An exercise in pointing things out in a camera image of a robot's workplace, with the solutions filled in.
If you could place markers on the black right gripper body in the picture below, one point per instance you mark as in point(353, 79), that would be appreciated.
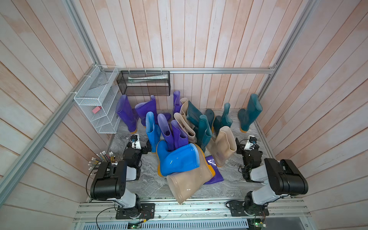
point(241, 149)

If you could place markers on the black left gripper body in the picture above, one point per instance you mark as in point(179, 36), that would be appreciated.
point(143, 147)

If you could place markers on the large beige boot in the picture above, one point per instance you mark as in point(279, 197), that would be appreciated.
point(184, 184)

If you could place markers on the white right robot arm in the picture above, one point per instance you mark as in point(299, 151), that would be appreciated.
point(279, 178)

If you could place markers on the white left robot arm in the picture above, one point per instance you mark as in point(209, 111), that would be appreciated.
point(110, 181)

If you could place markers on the pencil bundle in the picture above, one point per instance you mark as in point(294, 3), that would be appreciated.
point(102, 157)

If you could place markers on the small blue boot standing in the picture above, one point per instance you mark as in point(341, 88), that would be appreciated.
point(153, 131)

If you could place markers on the large purple boot lying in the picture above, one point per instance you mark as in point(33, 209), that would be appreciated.
point(217, 177)

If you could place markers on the lilac purple boot left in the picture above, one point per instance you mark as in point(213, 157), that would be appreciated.
point(166, 131)

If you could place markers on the lilac purple boot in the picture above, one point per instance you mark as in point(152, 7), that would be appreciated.
point(166, 131)
point(179, 136)

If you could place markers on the lilac purple boot right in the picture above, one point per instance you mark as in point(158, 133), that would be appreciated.
point(179, 136)

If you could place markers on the large blue boot lying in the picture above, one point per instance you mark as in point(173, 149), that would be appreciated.
point(183, 159)

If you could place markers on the pink eraser block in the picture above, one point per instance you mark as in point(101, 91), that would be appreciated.
point(96, 109)

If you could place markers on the vented grille strip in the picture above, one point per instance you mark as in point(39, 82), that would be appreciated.
point(212, 224)

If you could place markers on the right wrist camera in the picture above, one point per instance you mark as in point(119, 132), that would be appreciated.
point(251, 143)

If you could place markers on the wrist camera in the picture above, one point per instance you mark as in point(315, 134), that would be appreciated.
point(135, 141)
point(251, 143)

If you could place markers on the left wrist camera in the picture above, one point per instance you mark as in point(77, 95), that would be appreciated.
point(135, 141)

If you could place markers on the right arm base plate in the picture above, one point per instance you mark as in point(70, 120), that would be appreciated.
point(246, 208)

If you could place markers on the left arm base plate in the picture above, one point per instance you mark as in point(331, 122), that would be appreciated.
point(139, 212)

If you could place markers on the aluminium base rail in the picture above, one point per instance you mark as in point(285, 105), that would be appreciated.
point(192, 209)

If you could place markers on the white wire wall shelf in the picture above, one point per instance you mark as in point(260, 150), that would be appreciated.
point(98, 89)

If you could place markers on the black mesh wall basket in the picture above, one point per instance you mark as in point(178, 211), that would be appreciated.
point(144, 83)

